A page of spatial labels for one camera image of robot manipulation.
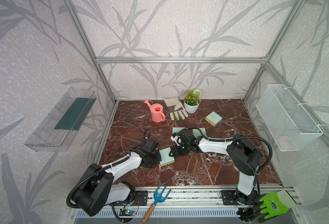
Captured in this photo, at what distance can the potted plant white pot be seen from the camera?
101 cm

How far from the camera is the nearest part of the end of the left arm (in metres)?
0.64

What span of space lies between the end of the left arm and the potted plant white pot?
0.44 m
